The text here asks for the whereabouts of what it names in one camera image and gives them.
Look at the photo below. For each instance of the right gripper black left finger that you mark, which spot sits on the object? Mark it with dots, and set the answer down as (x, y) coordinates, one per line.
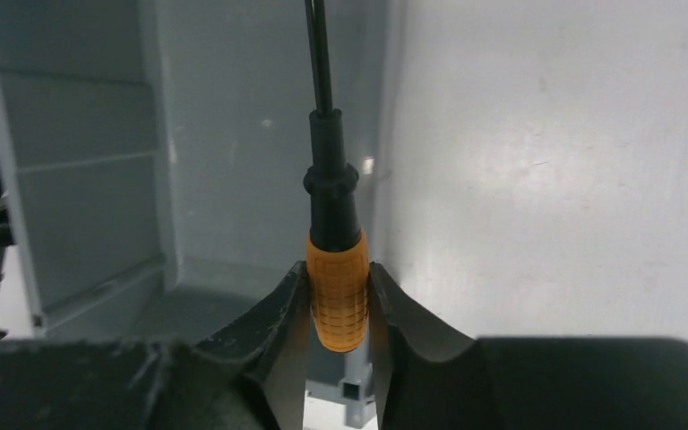
(248, 375)

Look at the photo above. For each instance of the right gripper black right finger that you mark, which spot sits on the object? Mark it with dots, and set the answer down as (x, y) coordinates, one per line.
(428, 375)

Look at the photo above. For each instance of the orange black handled screwdriver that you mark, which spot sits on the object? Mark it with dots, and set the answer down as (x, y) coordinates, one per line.
(336, 253)

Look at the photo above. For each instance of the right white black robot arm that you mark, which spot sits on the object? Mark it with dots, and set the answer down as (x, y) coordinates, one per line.
(427, 375)

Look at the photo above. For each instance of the grey plastic storage bin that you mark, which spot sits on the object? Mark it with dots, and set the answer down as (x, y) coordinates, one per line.
(152, 157)

